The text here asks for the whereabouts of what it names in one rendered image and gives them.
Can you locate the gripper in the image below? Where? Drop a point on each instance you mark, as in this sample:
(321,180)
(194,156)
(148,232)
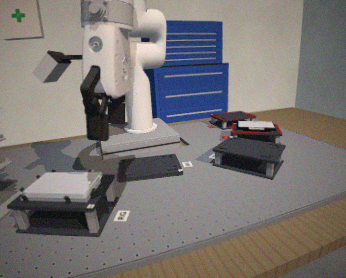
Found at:
(112,64)

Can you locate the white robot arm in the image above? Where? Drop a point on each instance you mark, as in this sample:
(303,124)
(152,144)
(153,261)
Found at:
(144,55)

